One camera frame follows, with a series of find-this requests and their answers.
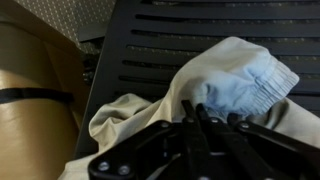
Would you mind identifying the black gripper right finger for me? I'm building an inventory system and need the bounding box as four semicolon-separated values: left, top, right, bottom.
195;102;320;180

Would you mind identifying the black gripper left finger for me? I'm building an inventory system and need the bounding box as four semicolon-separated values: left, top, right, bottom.
87;99;210;180

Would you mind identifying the beige brown jacket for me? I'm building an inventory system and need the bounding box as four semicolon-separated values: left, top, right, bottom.
58;35;320;180

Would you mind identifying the black slatted office chair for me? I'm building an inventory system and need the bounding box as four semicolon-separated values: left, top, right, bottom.
73;0;320;160

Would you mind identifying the brown leather armchair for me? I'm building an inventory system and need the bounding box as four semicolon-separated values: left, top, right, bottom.
0;0;90;180

